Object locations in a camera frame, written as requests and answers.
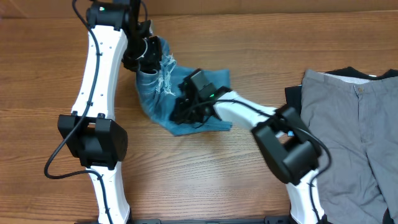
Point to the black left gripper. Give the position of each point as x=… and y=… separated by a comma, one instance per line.
x=152, y=62

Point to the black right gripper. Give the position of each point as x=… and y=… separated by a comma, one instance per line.
x=180, y=108

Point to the light blue denim jeans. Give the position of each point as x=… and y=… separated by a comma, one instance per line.
x=158, y=91

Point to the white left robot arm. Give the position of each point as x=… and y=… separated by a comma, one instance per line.
x=116, y=38

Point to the black garment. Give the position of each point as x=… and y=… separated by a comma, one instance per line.
x=293, y=94

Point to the grey garment pile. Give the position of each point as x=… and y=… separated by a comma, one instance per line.
x=357, y=121

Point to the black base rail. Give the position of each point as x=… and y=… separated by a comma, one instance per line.
x=266, y=220

